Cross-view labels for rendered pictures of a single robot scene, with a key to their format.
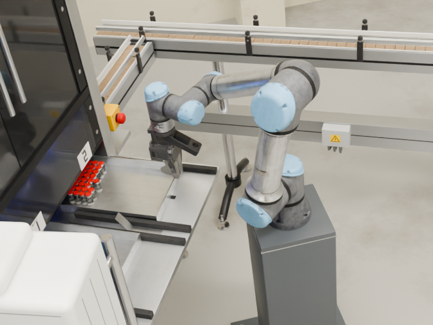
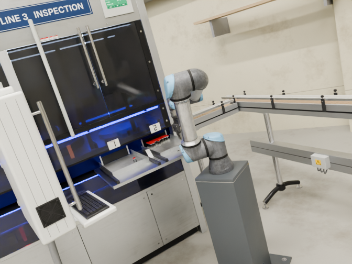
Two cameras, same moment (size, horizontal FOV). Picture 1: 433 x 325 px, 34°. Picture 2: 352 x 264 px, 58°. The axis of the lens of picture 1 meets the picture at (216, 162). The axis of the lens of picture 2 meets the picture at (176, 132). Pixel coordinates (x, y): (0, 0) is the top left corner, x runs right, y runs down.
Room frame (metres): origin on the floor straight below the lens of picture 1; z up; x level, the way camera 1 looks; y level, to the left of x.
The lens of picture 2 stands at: (0.27, -1.26, 1.55)
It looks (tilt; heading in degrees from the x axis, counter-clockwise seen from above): 15 degrees down; 43
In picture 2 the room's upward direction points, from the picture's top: 16 degrees counter-clockwise
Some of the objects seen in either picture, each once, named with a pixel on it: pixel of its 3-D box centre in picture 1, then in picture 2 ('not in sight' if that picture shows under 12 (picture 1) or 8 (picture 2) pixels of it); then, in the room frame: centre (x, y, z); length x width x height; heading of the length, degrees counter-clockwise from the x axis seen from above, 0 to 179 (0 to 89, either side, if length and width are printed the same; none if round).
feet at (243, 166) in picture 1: (234, 186); (281, 190); (2.71, -0.07, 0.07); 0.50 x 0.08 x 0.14; 158
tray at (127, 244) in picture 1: (73, 260); (123, 162); (1.53, 0.47, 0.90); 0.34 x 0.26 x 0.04; 68
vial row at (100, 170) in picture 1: (93, 182); (159, 142); (1.87, 0.43, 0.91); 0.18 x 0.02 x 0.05; 158
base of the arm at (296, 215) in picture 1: (287, 203); (219, 161); (1.70, -0.21, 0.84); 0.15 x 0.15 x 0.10
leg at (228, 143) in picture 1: (225, 124); (273, 151); (2.71, -0.07, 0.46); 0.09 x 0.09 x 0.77; 68
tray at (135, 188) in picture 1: (123, 187); (166, 144); (1.83, 0.32, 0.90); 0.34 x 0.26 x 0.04; 68
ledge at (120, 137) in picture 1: (106, 140); not in sight; (2.15, 0.39, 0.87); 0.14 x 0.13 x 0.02; 68
